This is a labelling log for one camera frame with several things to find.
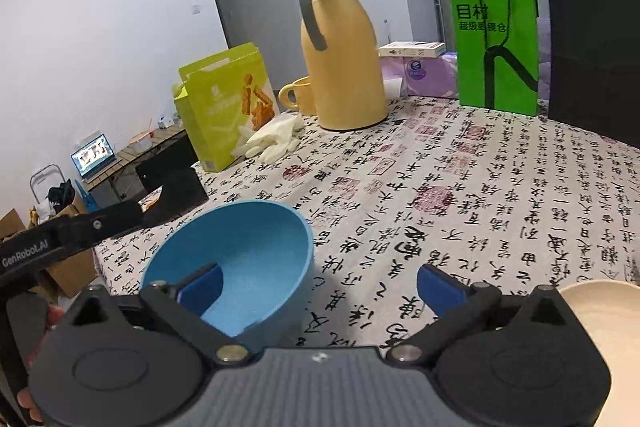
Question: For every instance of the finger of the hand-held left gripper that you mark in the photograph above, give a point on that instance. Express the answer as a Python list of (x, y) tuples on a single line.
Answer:
[(110, 221)]

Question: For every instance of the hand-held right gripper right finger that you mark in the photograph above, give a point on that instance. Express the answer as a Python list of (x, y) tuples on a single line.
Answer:
[(437, 289)]

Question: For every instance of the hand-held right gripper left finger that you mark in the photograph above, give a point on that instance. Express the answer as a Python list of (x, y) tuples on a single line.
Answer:
[(202, 289)]

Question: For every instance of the blue bowl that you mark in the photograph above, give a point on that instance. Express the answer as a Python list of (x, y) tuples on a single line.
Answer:
[(260, 257)]

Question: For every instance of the cream round plate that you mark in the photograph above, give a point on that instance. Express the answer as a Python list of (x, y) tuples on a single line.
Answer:
[(610, 322)]

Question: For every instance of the person's left hand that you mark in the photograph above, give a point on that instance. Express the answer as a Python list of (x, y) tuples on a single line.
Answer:
[(25, 402)]

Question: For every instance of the cardboard box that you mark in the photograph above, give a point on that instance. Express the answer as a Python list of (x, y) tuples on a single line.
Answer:
[(70, 272)]

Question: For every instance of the open laptop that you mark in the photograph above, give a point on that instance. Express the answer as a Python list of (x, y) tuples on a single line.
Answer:
[(92, 157)]

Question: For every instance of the wooden side table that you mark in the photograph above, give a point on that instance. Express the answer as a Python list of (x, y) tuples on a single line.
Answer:
[(130, 157)]

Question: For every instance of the black chair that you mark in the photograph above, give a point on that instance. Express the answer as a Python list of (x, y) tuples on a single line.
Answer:
[(180, 197)]

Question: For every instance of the folding chair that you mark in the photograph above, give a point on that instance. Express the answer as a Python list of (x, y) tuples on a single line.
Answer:
[(45, 177)]

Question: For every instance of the calligraphy print tablecloth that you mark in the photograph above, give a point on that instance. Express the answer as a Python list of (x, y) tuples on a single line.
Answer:
[(450, 207)]

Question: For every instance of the yellow-green snack box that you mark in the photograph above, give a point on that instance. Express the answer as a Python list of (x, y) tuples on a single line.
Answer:
[(220, 117)]

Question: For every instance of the white rubber gloves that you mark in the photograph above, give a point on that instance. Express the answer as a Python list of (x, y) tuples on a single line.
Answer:
[(272, 139)]

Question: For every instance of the white tissue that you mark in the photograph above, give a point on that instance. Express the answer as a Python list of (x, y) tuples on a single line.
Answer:
[(394, 88)]

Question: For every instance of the purple tissue pack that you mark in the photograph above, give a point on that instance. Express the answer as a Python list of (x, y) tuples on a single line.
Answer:
[(430, 77)]

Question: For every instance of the yellow mug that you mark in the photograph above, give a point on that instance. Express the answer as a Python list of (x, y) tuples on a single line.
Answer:
[(300, 97)]

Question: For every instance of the yellow thermos jug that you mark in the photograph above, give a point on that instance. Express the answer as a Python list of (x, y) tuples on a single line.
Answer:
[(345, 72)]

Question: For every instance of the small white box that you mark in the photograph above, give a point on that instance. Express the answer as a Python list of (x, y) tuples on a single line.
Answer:
[(410, 49)]

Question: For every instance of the green paper bag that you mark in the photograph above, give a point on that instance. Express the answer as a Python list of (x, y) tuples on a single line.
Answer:
[(522, 32)]

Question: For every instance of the black paper bag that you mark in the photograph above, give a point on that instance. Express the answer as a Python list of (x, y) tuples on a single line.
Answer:
[(595, 57)]

